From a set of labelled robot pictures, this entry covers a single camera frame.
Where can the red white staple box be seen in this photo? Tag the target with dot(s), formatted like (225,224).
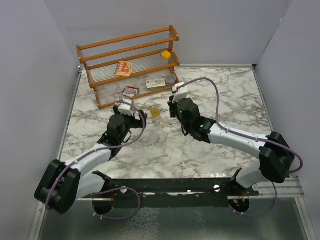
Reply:
(130,91)

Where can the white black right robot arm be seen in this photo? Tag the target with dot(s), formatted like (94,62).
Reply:
(272,151)

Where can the yellow sticky note block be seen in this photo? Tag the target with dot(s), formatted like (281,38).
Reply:
(165,54)

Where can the yellow clear pill organizer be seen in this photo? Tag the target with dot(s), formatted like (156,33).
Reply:
(158,116)

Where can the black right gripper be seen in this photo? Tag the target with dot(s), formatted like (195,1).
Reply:
(171,106)

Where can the orange wooden shelf rack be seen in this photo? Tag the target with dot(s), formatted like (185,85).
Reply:
(129,61)

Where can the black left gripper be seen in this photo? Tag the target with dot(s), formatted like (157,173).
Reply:
(137,123)

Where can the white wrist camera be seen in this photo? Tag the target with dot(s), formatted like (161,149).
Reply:
(124,107)
(179,92)

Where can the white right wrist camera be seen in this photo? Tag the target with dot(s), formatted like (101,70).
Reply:
(179,92)

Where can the orange spiral notebook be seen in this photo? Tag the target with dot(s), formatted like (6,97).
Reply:
(123,69)

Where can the green stapler box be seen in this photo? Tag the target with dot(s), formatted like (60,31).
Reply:
(155,84)

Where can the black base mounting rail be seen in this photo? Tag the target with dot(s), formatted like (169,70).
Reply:
(168,192)

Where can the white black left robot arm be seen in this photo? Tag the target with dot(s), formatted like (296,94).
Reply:
(64,182)

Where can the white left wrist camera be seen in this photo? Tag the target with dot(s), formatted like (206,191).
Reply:
(124,107)

